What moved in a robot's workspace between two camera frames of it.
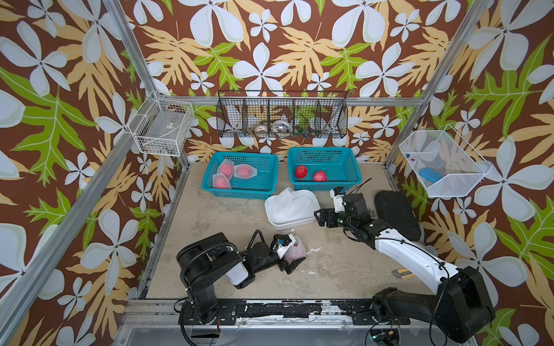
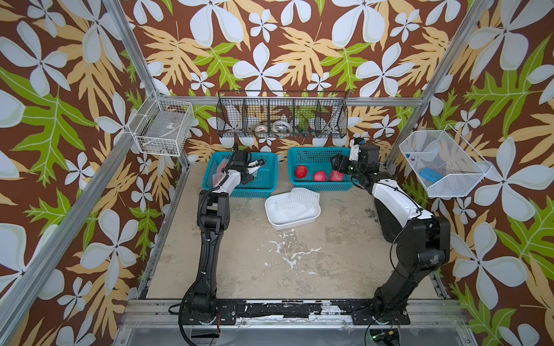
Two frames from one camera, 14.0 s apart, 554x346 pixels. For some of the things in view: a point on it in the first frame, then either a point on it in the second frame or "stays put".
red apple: (301, 171) stays put
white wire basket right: (446, 165) stays put
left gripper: (283, 264) → (248, 179)
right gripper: (320, 220) → (338, 162)
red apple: (320, 176) stays put
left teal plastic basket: (260, 187) stays put
